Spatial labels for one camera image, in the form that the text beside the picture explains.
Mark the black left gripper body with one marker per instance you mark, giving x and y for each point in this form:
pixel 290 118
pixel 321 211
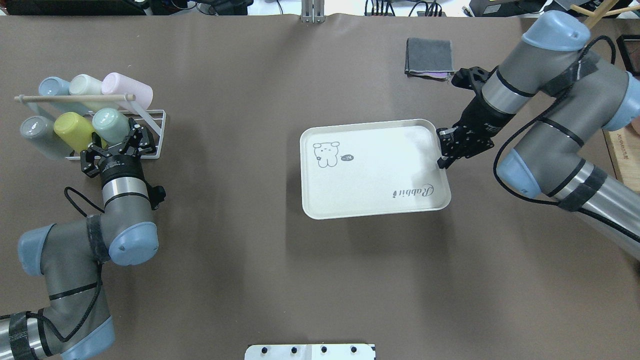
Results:
pixel 119 165

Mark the pink cup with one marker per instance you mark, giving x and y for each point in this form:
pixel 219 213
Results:
pixel 118 84

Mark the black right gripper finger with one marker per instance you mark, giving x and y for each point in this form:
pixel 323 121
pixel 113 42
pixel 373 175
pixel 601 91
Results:
pixel 446 161
pixel 446 136

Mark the aluminium frame post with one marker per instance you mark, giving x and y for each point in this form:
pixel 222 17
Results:
pixel 313 11

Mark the wooden mug tree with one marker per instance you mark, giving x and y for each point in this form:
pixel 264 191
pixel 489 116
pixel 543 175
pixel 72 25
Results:
pixel 602 11

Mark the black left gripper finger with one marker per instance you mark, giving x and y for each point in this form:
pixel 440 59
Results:
pixel 140 139
pixel 88 159

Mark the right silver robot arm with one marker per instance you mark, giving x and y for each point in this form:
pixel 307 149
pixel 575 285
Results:
pixel 558 57

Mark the cream white cup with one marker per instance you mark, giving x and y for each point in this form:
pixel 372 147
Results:
pixel 85 85

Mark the green cup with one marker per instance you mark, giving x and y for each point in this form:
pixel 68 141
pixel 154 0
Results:
pixel 111 125

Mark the blue cup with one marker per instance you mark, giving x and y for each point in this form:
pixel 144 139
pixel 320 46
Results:
pixel 56 86

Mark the grey folded cloth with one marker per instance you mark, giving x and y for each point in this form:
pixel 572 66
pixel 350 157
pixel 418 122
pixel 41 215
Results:
pixel 429 58

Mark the yellow cup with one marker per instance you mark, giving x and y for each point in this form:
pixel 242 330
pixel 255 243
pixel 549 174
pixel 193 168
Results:
pixel 75 130

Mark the white wire cup rack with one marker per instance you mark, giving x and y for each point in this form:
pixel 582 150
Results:
pixel 153 120

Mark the cream rabbit tray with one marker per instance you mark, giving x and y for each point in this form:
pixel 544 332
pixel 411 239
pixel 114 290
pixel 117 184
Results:
pixel 374 168

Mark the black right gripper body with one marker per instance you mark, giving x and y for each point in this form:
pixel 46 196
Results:
pixel 484 121

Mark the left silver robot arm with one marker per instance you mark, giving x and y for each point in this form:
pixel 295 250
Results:
pixel 77 324

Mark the grey cup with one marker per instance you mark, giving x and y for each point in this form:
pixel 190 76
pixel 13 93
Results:
pixel 39 132

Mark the bamboo cutting board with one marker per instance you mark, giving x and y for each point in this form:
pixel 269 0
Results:
pixel 624 150

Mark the white camera pillar base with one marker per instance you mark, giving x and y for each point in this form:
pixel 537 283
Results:
pixel 311 351

